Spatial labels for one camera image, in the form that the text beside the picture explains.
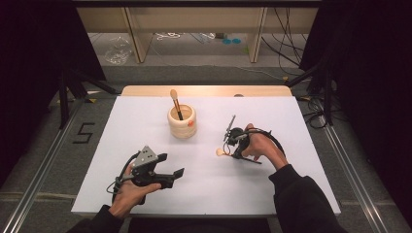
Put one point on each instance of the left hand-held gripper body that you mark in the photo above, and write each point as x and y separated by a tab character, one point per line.
147	168

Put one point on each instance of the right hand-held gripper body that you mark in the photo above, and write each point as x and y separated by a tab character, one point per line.
236	136

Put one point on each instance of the small makeup brush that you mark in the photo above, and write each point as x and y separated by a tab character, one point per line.
220	151

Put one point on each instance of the cream ringed brush holder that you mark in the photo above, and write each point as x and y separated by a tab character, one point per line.
182	127

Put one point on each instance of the large makeup brush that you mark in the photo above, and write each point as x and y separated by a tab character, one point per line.
176	100

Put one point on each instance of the person's right hand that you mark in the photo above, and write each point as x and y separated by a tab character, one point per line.
262	147

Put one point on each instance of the person's left hand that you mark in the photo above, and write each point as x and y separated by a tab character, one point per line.
129	197

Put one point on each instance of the wooden table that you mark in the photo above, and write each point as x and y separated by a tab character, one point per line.
207	90

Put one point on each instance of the blue discs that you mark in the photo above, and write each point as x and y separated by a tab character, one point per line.
231	41

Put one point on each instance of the black metal stand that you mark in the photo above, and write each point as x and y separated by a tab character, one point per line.
327	93
64	97

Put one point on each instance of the clear plastic bag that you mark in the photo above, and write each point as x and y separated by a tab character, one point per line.
118	50

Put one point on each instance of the dark curtain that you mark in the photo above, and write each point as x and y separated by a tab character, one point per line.
366	81
39	48

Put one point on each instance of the metal floor rail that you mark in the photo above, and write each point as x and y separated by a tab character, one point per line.
356	184
39	181

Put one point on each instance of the wooden shelf frame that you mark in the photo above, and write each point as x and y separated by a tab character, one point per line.
142	35

